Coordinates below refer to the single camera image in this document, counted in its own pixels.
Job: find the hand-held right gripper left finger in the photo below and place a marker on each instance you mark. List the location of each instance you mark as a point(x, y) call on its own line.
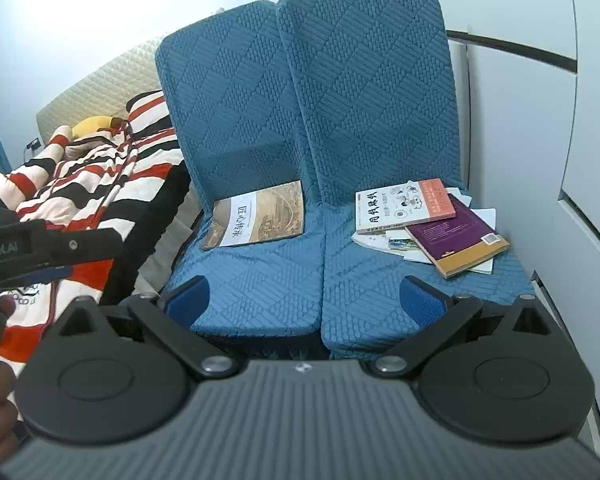
point(187, 297)

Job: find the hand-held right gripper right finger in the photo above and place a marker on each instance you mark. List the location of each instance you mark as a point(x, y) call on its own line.
point(420, 302)

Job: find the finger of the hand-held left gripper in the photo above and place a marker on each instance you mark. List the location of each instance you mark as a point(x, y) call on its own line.
point(80, 245)
point(40, 276)

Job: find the white photo booklet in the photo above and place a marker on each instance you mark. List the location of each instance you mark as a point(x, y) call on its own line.
point(397, 246)
point(370, 241)

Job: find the purple book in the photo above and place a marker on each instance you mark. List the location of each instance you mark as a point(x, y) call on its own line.
point(455, 240)

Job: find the white cartoon book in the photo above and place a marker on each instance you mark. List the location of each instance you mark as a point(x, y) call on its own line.
point(400, 205)

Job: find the plain white booklet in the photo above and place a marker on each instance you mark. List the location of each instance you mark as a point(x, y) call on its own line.
point(482, 220)

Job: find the brown landscape book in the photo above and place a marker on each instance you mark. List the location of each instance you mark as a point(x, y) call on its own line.
point(270, 210)

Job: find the striped blanket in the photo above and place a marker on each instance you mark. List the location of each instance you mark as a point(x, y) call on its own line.
point(90, 185)

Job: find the yellow plush toy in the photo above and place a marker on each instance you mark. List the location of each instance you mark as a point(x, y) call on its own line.
point(97, 125)

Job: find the cream padded headboard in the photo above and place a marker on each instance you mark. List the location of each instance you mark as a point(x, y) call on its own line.
point(110, 75)

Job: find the blue quilted chair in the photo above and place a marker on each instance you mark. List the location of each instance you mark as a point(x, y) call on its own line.
point(370, 85)
point(230, 110)

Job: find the white wardrobe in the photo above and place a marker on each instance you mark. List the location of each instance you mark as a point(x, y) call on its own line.
point(520, 135)

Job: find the wall socket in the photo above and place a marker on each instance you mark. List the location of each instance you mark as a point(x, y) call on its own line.
point(34, 145)

